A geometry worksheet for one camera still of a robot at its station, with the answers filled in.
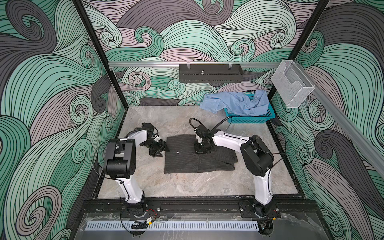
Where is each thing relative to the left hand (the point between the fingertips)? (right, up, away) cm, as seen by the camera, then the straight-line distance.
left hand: (166, 151), depth 92 cm
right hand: (+19, -1, +2) cm, 19 cm away
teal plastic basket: (+53, +21, +22) cm, 61 cm away
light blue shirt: (+64, +33, +22) cm, 75 cm away
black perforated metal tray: (+30, +50, +3) cm, 58 cm away
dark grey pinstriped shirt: (+10, -3, -2) cm, 11 cm away
